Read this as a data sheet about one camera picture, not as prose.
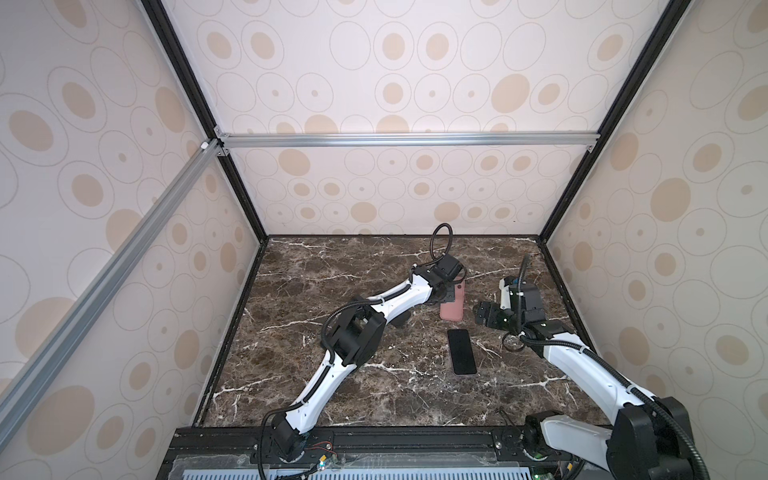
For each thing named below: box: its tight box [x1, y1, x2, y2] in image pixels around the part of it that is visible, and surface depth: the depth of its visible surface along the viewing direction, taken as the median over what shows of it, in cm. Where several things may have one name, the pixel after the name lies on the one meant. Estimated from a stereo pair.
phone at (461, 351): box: [447, 329, 477, 375], surface depth 91 cm
